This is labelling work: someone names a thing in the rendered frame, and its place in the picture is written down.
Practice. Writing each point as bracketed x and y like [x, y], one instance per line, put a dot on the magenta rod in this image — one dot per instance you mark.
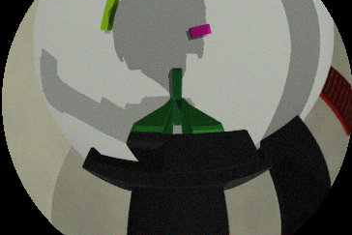
[200, 30]

